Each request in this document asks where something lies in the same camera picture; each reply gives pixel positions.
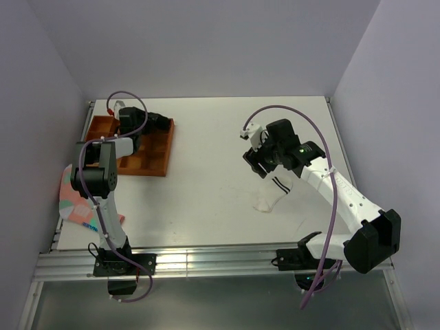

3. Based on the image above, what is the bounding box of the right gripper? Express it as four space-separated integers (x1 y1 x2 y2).
243 131 283 179

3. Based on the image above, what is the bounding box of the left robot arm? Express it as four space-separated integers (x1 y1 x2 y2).
70 107 175 274

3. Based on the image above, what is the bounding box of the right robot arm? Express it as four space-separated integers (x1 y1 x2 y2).
240 119 402 274

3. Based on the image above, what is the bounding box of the orange compartment tray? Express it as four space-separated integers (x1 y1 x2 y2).
84 115 175 177

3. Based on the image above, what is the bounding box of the pink patterned sock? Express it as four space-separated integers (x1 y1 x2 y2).
58 164 127 234

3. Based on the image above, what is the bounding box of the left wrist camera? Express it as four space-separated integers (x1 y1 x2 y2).
106 100 126 120

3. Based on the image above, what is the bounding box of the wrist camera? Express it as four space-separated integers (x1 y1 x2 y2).
240 122 268 151
106 100 126 120

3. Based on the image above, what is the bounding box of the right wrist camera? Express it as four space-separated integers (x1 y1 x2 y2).
240 122 268 151

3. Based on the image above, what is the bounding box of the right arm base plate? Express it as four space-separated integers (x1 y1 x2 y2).
271 247 320 271

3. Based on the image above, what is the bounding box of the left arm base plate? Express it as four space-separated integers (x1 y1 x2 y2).
93 253 157 277

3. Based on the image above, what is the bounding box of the aluminium rail frame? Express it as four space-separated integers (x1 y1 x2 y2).
21 96 413 329

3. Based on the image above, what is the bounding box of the black cable clamp block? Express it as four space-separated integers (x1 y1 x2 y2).
107 280 138 296

